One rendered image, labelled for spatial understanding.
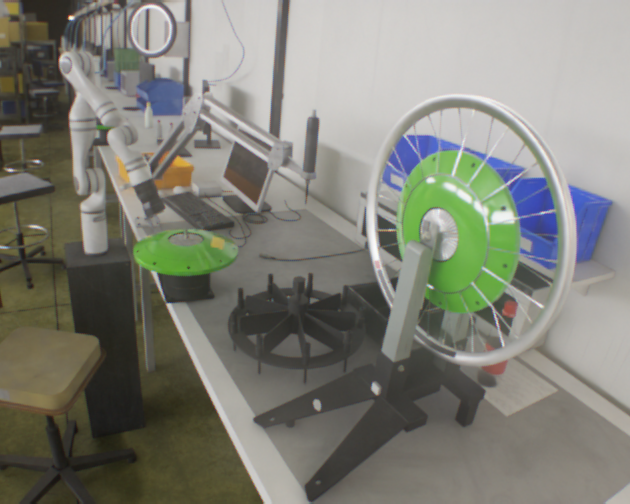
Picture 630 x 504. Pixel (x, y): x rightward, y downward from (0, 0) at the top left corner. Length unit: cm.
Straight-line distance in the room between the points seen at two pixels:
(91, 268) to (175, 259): 61
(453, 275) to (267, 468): 51
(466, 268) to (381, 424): 35
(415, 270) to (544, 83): 80
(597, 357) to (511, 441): 42
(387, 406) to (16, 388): 118
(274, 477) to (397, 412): 27
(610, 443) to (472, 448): 35
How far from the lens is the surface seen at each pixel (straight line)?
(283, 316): 129
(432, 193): 97
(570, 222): 84
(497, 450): 118
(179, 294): 152
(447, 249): 95
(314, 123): 151
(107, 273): 198
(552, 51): 155
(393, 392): 108
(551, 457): 122
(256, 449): 106
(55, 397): 172
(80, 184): 192
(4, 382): 182
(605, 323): 148
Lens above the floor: 168
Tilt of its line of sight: 24 degrees down
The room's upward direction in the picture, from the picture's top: 5 degrees clockwise
